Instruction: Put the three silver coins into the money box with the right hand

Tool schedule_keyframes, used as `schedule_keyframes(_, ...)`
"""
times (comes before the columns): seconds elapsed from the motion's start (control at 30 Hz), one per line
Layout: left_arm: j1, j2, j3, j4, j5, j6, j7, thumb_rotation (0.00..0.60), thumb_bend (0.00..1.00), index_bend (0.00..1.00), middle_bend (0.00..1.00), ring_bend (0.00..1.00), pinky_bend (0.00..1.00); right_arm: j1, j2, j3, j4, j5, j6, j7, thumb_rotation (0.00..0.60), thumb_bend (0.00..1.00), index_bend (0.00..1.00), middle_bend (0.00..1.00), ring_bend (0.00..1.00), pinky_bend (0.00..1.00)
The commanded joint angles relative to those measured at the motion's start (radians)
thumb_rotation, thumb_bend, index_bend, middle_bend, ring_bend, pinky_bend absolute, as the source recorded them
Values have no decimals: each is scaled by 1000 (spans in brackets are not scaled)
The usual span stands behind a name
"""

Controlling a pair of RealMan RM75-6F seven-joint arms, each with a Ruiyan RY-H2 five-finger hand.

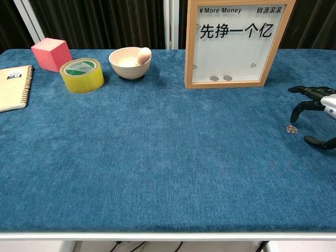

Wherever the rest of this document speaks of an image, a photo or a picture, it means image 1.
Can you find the beige spiral notebook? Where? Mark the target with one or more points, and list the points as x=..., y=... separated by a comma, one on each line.
x=10, y=89

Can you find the white table frame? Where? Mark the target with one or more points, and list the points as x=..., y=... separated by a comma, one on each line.
x=168, y=236

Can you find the beige ribbed bowl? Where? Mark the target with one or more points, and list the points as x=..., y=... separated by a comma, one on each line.
x=128, y=71

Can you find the blue table cloth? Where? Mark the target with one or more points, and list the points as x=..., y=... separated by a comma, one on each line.
x=131, y=157

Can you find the pink foam cube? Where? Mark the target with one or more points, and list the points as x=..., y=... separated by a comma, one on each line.
x=50, y=53

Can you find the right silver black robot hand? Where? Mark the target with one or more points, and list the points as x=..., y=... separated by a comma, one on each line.
x=329, y=105

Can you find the beige egg shaped toy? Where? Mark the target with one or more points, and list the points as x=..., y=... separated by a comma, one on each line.
x=144, y=55

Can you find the silver coin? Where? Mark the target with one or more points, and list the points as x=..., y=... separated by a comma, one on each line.
x=291, y=129
x=214, y=78
x=227, y=78

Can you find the grey partition post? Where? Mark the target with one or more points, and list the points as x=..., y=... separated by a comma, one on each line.
x=31, y=23
x=170, y=23

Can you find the wooden coin bank box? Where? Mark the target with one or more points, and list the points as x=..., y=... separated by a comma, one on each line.
x=189, y=52

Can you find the black pleated curtain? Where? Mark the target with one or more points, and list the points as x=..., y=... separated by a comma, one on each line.
x=105, y=21
x=10, y=23
x=315, y=23
x=183, y=23

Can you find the yellow packing tape roll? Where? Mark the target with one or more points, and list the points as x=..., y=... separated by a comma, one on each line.
x=81, y=82

